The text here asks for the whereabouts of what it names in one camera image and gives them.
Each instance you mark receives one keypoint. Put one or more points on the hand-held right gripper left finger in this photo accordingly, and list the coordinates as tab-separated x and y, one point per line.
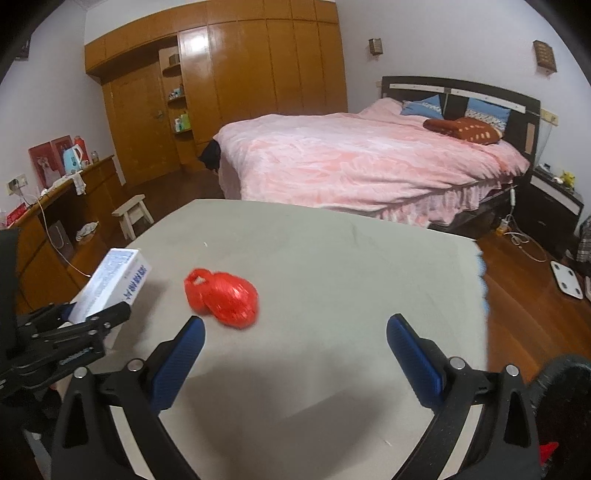
178	367

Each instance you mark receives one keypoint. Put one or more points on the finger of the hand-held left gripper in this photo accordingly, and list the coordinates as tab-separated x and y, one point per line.
44	316
99	321

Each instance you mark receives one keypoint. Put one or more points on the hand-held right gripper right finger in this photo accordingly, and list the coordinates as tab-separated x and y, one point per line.
415	367

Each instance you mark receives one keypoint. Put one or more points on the white medicine box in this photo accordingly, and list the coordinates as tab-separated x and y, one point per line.
111	281

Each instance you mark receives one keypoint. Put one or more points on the red plastic bag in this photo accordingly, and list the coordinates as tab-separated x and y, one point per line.
226	300

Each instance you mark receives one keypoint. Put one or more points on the bin with black liner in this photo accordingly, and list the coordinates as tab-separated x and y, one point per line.
563	401

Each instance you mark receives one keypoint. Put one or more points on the wooden sideboard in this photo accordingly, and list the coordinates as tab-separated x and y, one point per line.
41	249

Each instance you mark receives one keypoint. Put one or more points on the red packet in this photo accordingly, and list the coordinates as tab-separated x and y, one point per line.
16	218

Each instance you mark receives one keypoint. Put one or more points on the brown paper bag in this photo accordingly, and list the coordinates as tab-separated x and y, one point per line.
61	240

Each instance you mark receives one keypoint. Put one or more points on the crumpled white cloth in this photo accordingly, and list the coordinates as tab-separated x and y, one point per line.
87	232

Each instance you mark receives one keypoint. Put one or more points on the white wooden stool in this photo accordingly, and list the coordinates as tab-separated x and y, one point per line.
131	210

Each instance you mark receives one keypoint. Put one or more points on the white cloth on sideboard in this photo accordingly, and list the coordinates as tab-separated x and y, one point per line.
78	182

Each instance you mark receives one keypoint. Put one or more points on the blue electric kettle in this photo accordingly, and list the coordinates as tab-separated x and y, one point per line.
72	159

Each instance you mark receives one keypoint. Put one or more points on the white bathroom scale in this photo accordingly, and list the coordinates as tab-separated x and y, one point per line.
568	280

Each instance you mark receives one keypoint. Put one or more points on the black clothing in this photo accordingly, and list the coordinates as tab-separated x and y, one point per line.
211	157

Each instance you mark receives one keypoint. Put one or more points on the dark nightstand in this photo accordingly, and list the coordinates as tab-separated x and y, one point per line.
547	217

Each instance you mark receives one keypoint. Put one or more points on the plaid bag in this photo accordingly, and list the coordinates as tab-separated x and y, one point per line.
585	240

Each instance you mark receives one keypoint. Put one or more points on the green shelf bottles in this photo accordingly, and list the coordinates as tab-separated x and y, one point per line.
182	122

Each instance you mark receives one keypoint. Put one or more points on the bed with pink duvet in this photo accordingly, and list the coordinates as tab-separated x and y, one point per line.
351	157

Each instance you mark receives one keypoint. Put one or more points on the yellow plush toy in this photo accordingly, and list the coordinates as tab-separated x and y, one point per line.
568	179

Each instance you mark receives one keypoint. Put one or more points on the brown dotted cushion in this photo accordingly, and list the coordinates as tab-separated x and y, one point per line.
480	130

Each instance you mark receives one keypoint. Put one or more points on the blue pillow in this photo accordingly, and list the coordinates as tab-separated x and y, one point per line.
421	106
489	113

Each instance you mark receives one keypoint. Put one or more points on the wooden wardrobe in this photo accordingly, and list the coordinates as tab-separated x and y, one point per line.
258	69

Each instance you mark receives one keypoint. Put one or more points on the white wall socket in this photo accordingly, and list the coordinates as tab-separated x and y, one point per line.
16	183

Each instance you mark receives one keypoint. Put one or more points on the large red picture frame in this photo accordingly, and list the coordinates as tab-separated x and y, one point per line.
44	166

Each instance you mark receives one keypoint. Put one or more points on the small red picture frame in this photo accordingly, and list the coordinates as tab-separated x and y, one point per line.
60	147

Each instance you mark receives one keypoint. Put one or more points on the dark wooden bed frame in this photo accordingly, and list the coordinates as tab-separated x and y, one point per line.
524	115

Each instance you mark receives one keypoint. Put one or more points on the small wall lamp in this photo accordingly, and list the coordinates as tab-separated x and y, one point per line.
376	47

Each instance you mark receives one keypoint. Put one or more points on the large wall lamp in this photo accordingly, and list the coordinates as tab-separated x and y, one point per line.
545	55

